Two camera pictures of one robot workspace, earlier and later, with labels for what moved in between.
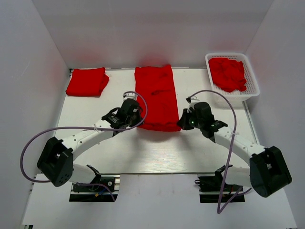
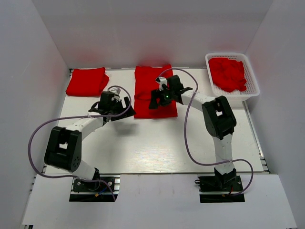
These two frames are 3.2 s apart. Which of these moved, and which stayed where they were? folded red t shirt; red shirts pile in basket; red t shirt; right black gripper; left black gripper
Moved: left black gripper; red t shirt; right black gripper
Stayed: folded red t shirt; red shirts pile in basket
